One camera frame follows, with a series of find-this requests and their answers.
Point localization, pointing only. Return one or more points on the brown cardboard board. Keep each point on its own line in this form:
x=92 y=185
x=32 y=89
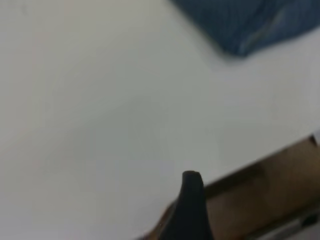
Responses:
x=262 y=185

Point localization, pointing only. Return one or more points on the blue denim shorts basketball print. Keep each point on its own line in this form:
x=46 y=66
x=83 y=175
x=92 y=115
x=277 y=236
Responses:
x=250 y=25

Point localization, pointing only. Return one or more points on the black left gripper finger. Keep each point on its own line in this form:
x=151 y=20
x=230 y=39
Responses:
x=191 y=210

